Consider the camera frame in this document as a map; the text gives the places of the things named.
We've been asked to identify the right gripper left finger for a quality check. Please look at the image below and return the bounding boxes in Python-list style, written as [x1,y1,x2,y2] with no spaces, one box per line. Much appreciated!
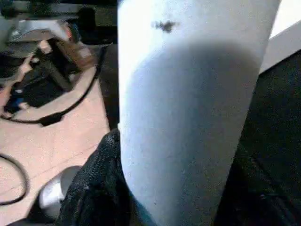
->
[54,129,142,226]

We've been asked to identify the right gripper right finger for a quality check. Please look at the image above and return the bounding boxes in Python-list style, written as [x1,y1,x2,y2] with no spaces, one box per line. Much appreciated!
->
[214,141,301,226]

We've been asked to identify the white plastic table leg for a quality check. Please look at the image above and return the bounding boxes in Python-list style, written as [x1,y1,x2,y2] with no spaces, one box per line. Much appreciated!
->
[116,0,283,226]

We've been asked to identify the brown cardboard box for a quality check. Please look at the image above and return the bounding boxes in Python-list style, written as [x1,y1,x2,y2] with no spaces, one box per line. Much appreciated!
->
[55,39,98,72]

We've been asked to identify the white plastic table top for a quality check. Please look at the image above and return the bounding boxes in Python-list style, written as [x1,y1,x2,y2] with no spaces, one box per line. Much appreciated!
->
[259,0,301,74]

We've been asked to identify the black floor cable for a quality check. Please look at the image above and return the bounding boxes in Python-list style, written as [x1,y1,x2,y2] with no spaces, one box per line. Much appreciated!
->
[0,64,102,127]
[0,154,30,207]

